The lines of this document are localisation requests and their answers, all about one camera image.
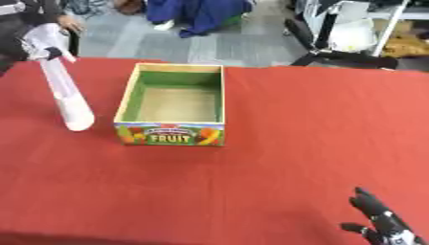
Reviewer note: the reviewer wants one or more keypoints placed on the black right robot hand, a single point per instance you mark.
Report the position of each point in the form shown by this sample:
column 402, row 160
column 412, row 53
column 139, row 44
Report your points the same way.
column 375, row 208

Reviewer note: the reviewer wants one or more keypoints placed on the white plastic bag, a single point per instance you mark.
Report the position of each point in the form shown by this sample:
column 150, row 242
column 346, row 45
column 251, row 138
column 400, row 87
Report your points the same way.
column 352, row 35

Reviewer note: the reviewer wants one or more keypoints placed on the white metal frame table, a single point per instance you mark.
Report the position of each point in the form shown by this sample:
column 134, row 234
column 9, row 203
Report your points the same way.
column 391, row 19

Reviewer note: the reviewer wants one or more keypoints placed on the tall white bottle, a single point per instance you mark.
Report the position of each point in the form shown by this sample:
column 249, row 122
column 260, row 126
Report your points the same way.
column 68, row 95

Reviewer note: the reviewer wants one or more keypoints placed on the yellow brown bag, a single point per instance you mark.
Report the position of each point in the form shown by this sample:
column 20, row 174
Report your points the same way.
column 408, row 43

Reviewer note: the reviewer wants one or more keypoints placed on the cardboard box with green inside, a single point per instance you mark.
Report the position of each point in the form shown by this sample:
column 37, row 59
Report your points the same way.
column 177, row 105

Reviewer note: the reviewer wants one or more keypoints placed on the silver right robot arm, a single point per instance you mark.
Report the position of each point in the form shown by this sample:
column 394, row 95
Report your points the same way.
column 406, row 240

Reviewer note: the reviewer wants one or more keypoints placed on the person's hand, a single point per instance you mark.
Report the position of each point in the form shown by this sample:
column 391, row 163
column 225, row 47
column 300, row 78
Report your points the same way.
column 70, row 23

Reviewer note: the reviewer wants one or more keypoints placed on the person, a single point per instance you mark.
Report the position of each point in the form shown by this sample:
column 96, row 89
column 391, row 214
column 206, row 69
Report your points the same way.
column 22, row 19
column 201, row 14

